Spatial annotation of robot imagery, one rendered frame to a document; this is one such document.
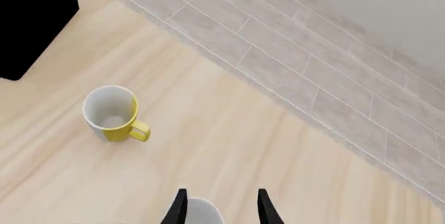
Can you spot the yellow and white mug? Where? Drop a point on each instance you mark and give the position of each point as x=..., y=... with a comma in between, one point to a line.
x=111, y=114

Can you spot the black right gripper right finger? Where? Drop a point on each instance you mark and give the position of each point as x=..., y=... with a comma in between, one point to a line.
x=268, y=211

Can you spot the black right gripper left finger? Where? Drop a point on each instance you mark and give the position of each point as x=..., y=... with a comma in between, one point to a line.
x=178, y=211

